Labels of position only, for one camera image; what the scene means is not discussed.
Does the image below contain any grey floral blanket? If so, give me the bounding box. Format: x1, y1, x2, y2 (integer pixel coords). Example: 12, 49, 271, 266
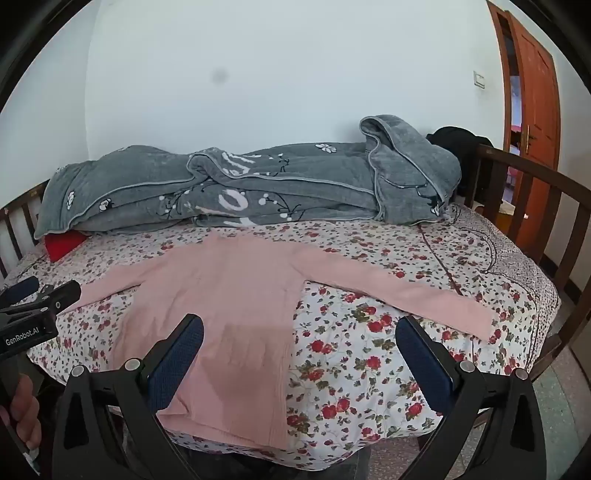
34, 114, 462, 241

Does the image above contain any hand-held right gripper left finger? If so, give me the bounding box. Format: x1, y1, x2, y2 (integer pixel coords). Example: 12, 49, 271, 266
52, 314, 205, 480

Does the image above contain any person's left hand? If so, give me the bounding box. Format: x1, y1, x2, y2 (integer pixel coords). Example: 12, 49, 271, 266
9, 373, 43, 452

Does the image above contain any wooden door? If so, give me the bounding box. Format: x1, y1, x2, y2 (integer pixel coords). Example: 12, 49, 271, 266
508, 10, 562, 288

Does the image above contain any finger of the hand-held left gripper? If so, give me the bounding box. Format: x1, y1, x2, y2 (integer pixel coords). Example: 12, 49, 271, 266
0, 275, 41, 309
18, 281, 82, 324

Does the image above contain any red cloth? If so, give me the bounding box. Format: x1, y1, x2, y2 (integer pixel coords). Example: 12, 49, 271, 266
45, 231, 88, 263

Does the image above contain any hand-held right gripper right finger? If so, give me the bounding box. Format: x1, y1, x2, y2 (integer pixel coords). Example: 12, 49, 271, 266
396, 316, 556, 480

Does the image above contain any black garment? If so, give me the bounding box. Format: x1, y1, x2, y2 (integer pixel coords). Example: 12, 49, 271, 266
426, 126, 495, 195

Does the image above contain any wooden door frame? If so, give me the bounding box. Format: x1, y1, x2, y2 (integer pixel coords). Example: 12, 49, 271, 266
487, 0, 525, 155

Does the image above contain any pink knit sweater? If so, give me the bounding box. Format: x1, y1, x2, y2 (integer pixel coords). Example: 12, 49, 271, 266
76, 233, 495, 450

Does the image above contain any floral bed sheet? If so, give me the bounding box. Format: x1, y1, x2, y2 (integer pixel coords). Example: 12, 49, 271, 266
2, 203, 561, 472

